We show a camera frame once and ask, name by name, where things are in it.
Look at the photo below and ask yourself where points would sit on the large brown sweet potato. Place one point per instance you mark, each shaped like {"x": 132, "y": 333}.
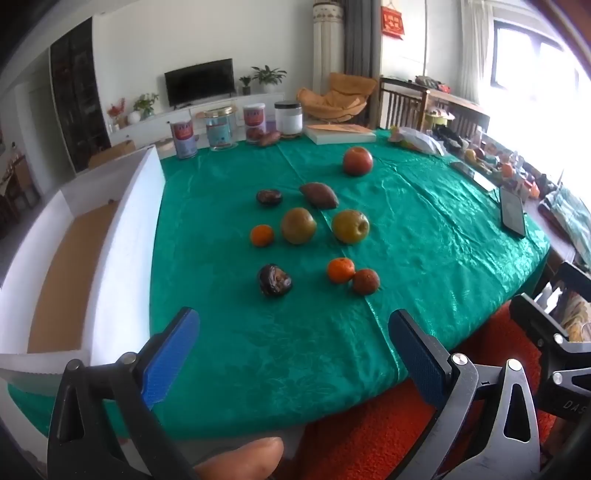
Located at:
{"x": 318, "y": 195}

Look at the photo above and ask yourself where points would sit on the red apple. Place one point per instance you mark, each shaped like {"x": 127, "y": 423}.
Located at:
{"x": 358, "y": 160}

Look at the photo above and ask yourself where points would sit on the dark glass display cabinet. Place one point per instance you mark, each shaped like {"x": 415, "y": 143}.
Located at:
{"x": 76, "y": 92}

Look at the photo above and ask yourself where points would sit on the orange rug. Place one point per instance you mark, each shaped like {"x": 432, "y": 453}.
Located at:
{"x": 369, "y": 429}

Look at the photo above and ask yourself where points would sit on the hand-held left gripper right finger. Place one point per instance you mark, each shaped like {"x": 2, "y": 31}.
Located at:
{"x": 422, "y": 360}

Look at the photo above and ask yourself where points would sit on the white round vase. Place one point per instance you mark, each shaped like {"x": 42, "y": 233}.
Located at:
{"x": 134, "y": 117}

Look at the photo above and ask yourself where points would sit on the leafy plant with flowers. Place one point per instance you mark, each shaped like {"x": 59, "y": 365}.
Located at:
{"x": 145, "y": 105}

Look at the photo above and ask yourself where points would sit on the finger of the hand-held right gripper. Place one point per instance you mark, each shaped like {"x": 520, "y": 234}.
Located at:
{"x": 575, "y": 281}
{"x": 535, "y": 318}

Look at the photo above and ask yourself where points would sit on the green tablecloth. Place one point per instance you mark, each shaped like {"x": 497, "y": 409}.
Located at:
{"x": 415, "y": 240}

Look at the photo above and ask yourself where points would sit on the black television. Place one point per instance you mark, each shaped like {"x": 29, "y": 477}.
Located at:
{"x": 199, "y": 82}

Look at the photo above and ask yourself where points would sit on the row of small toys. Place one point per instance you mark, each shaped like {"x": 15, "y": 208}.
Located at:
{"x": 503, "y": 164}

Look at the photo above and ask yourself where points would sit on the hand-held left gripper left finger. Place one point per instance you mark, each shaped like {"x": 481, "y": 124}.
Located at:
{"x": 171, "y": 355}

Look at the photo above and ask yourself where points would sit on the black smartphone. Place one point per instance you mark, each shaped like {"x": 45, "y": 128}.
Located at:
{"x": 512, "y": 212}

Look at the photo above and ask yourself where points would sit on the large potted green plant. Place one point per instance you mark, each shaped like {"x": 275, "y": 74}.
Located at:
{"x": 268, "y": 76}

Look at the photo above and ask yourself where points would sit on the white plastic bag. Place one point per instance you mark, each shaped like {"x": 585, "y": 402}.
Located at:
{"x": 420, "y": 138}

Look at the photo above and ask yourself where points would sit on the white sheer curtain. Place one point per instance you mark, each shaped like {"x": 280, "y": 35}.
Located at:
{"x": 475, "y": 46}

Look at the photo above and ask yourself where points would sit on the yellow-green pear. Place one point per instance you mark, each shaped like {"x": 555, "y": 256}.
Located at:
{"x": 298, "y": 225}
{"x": 351, "y": 226}

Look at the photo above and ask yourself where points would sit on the brownish orange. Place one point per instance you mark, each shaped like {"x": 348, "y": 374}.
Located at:
{"x": 366, "y": 281}

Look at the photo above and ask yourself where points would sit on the person's left hand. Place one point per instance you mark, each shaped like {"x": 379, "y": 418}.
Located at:
{"x": 240, "y": 459}

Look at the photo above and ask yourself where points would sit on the small reddish sweet potato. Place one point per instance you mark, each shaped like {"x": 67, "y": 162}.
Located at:
{"x": 270, "y": 137}

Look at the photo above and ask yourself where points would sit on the red-label tin can left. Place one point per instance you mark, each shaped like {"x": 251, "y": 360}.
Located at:
{"x": 184, "y": 140}

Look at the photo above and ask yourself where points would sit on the dark passion fruit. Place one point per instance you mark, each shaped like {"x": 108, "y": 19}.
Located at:
{"x": 274, "y": 280}
{"x": 269, "y": 197}

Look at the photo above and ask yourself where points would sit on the bright orange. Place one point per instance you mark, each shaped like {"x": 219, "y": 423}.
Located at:
{"x": 262, "y": 235}
{"x": 341, "y": 270}

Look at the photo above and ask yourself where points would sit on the glass jar with gold lid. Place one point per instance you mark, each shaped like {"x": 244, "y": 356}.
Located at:
{"x": 220, "y": 129}

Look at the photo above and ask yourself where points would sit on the red wall hanging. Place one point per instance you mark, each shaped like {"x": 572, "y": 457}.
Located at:
{"x": 392, "y": 21}

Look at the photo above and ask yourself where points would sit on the dark wooden chair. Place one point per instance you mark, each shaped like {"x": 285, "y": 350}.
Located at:
{"x": 401, "y": 106}

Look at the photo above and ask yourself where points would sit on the small potted green plant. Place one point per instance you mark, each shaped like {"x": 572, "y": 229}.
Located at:
{"x": 245, "y": 84}

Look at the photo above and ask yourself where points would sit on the teal patterned cloth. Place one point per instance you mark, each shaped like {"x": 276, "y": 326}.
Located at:
{"x": 568, "y": 217}

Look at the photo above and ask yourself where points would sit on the clear jar with black lid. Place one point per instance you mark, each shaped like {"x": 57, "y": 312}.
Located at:
{"x": 288, "y": 117}

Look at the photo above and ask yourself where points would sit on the orange lounge chair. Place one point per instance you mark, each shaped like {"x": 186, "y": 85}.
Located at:
{"x": 339, "y": 99}

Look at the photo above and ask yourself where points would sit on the tin can with red label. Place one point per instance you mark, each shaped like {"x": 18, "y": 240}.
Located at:
{"x": 255, "y": 122}

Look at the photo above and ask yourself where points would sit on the grey curtain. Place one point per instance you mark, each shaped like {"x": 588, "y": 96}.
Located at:
{"x": 362, "y": 37}

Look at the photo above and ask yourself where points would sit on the white standing air conditioner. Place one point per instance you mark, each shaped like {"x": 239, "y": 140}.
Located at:
{"x": 328, "y": 46}

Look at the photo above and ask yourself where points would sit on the red flower bouquet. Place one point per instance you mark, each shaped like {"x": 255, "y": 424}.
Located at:
{"x": 116, "y": 112}

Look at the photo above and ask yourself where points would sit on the white flat book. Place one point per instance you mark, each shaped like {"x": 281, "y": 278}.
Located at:
{"x": 339, "y": 134}

